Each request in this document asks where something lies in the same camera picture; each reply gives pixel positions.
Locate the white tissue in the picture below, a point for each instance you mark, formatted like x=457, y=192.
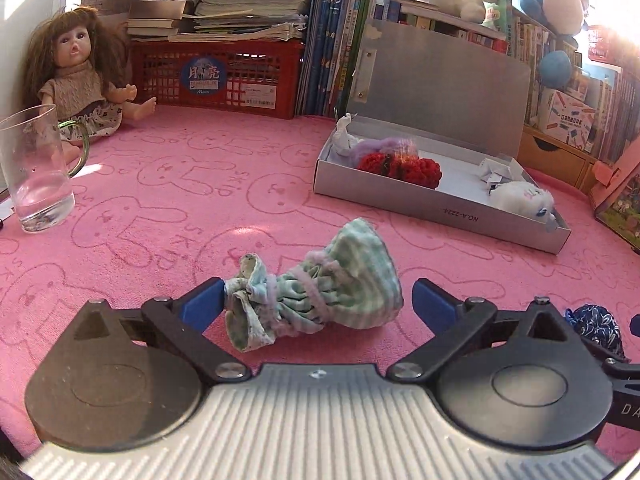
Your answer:
x=345, y=135

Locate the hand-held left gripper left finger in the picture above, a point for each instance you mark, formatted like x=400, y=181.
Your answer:
x=205, y=305

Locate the small red mesh basket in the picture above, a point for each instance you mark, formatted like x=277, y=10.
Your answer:
x=605, y=46

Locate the red plastic basket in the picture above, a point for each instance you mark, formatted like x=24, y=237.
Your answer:
x=165, y=80

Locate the blue plush ball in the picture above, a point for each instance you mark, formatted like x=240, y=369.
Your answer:
x=555, y=70

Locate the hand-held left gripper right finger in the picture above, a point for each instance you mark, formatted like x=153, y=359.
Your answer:
x=432, y=307

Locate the purple plush toy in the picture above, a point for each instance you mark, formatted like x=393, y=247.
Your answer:
x=375, y=146

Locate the white cardboard box grey lid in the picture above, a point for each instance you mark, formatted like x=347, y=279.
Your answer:
x=440, y=85

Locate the red knitted item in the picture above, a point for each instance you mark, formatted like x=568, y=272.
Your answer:
x=415, y=170

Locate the pink rabbit-print mat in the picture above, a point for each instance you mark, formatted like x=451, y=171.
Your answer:
x=175, y=200

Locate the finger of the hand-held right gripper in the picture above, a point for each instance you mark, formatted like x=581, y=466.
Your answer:
x=636, y=323
x=622, y=371

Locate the white fluffy plush toy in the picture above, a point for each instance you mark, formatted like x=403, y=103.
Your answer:
x=522, y=202

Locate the stack of books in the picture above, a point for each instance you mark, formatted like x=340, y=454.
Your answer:
x=250, y=0

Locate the row of upright picture books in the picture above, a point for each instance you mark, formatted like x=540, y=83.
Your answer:
x=605, y=95

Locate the wooden drawer organizer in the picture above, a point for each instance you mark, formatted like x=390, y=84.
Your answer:
x=555, y=160

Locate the white paper figure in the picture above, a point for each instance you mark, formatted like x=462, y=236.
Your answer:
x=497, y=172

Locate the pink triangular toy case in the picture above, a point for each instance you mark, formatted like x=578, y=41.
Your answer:
x=620, y=200

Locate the row of colourful books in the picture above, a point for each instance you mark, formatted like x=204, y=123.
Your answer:
x=450, y=27

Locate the green striped cloth pouch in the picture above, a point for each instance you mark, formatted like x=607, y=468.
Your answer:
x=350, y=280

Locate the clear glass mug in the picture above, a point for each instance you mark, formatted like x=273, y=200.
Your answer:
x=35, y=180

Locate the white printed carton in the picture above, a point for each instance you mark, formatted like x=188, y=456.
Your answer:
x=567, y=120

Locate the brown-haired doll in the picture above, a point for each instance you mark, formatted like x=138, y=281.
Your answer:
x=75, y=75

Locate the row of blue thin books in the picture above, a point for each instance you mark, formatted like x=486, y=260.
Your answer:
x=330, y=35

